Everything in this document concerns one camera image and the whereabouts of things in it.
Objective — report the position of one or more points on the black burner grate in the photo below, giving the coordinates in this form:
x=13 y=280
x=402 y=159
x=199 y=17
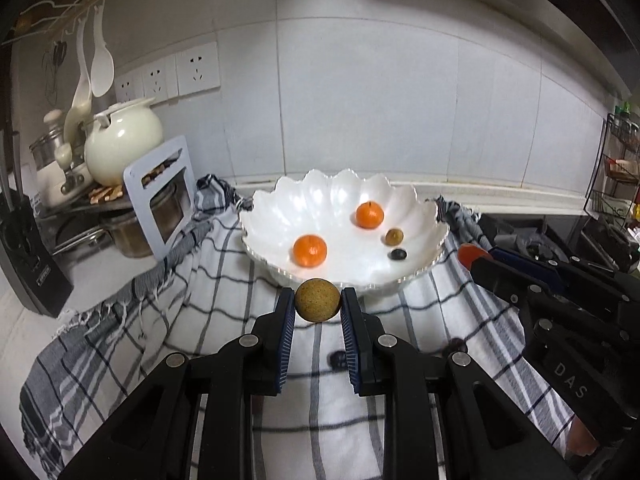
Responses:
x=530 y=245
x=607 y=242

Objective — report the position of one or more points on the white scalloped bowl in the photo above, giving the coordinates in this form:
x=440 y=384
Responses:
x=325 y=210

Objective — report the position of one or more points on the dark purple grape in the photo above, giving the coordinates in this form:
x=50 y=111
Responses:
x=455 y=346

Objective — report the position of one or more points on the black glass gas cooktop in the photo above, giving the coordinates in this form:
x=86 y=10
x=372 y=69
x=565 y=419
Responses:
x=505 y=232

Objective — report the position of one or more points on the brown longan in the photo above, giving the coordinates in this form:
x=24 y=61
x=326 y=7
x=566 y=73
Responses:
x=394 y=236
x=318 y=300

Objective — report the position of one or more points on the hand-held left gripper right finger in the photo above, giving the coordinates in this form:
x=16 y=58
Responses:
x=350 y=345

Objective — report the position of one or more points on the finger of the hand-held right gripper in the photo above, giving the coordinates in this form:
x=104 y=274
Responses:
x=530 y=262
x=505 y=280

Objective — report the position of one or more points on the green capped bottle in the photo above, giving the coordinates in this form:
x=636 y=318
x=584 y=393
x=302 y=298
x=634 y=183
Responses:
x=624 y=110

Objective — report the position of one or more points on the grey checked cloth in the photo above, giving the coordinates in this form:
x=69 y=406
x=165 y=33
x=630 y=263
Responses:
x=165 y=320

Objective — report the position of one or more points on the cream ceramic pot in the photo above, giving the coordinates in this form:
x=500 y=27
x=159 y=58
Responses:
x=122 y=142

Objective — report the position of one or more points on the black appliance at left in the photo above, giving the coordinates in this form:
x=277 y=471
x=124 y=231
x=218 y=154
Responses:
x=30 y=260

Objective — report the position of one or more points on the dark blueberry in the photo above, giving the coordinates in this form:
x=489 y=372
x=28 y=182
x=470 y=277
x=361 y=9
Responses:
x=398 y=254
x=336 y=359

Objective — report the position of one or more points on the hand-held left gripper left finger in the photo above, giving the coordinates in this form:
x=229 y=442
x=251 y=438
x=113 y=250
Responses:
x=285 y=345

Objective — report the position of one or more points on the steel pot in rack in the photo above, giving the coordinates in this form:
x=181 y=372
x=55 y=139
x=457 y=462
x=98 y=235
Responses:
x=167 y=210

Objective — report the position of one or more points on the white wall outlet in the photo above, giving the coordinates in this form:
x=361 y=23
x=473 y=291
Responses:
x=198 y=69
x=130 y=86
x=160 y=79

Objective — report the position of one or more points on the steel pan lid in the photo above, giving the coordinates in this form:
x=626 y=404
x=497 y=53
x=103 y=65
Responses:
x=82 y=240

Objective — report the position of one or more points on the black range hood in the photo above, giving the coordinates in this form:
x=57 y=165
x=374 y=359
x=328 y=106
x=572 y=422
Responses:
x=575 y=15

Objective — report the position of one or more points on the white pot rack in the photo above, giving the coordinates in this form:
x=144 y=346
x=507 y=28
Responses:
x=137 y=195

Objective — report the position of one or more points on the black scissors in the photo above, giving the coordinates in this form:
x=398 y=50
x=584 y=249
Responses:
x=55 y=65

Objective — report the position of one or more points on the person's right hand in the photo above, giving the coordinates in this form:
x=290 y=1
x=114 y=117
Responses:
x=582 y=436

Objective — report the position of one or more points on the red cherry tomato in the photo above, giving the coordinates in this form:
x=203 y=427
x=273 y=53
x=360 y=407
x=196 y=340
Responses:
x=470 y=254

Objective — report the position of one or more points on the wooden trivet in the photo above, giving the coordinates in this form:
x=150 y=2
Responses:
x=106 y=194

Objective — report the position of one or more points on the white rice spoon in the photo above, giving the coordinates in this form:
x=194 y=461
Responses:
x=101 y=67
x=77 y=100

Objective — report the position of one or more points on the steel pot with lid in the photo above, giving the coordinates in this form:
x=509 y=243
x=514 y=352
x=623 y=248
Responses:
x=46 y=152

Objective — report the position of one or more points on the orange tangerine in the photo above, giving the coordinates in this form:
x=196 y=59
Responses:
x=369 y=215
x=310 y=251

